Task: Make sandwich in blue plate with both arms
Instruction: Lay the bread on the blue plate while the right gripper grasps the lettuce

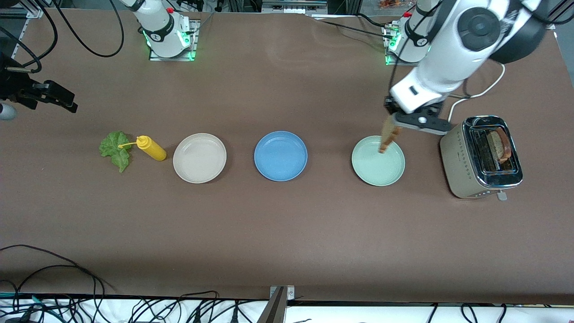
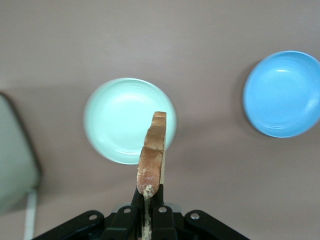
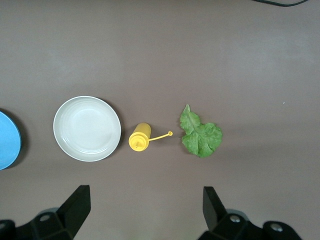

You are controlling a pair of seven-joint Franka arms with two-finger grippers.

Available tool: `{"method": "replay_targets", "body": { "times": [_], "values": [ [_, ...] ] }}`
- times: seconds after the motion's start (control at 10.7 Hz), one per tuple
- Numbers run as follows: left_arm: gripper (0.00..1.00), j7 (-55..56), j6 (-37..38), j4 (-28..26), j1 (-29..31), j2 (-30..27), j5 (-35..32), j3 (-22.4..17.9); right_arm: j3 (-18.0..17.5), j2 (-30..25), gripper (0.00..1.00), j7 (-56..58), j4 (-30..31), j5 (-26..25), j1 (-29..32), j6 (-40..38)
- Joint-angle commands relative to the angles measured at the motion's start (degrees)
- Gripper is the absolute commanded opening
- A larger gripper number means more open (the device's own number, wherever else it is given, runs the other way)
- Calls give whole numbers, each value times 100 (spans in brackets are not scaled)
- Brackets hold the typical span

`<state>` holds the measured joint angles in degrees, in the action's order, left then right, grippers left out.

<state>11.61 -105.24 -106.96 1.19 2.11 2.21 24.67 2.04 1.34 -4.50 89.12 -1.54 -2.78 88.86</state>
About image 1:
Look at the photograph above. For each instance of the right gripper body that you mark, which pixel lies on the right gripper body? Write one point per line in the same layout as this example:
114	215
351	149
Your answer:
13	84

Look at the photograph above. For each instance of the brown bread slice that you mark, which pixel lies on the brown bread slice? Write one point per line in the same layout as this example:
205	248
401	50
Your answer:
388	137
500	146

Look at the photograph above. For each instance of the green lettuce leaf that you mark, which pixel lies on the green lettuce leaf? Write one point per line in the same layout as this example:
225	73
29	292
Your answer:
114	150

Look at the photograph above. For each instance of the yellow squeeze bottle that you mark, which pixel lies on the yellow squeeze bottle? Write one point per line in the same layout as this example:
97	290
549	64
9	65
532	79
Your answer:
154	151

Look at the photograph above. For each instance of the mint green plate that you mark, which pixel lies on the mint green plate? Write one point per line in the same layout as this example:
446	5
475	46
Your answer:
378	168

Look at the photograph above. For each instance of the blue plate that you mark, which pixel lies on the blue plate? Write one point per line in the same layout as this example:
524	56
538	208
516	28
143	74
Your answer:
280	156

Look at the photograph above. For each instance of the beige plate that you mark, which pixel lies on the beige plate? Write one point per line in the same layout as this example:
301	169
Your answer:
199	158

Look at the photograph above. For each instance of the beige chrome toaster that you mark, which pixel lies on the beige chrome toaster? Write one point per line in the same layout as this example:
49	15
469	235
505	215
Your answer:
457	166

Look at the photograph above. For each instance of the orange snack packet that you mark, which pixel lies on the orange snack packet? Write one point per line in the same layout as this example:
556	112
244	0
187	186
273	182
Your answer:
394	3

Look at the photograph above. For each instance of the white sheet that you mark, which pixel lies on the white sheet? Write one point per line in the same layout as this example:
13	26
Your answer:
358	316

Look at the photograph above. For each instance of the grey metal bar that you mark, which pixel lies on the grey metal bar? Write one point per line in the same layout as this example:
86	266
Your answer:
273	312

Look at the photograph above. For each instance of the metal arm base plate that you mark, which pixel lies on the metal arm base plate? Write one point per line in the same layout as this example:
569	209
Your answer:
195	40
394	63

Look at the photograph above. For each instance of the aluminium frame profile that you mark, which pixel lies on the aluminium frame profile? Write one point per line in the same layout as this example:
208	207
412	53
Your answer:
31	13

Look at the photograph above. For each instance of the grey network switch box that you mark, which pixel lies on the grey network switch box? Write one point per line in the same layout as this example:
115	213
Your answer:
293	5

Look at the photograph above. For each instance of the aluminium corner bracket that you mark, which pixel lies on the aluminium corner bracket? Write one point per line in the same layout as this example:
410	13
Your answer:
551	25

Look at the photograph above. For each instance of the small metal bracket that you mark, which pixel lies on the small metal bracket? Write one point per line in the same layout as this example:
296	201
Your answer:
290	292

